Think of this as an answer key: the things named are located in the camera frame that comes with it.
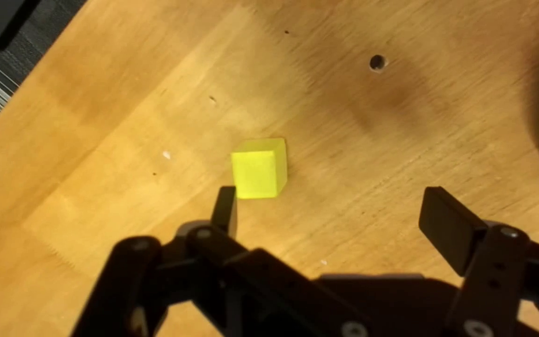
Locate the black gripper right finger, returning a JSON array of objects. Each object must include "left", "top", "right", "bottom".
[{"left": 419, "top": 188, "right": 539, "bottom": 337}]

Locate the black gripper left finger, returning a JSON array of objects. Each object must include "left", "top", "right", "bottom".
[{"left": 70, "top": 186, "right": 370, "bottom": 337}]

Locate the pale yellow block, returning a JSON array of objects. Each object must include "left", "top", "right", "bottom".
[{"left": 230, "top": 139, "right": 288, "bottom": 199}]

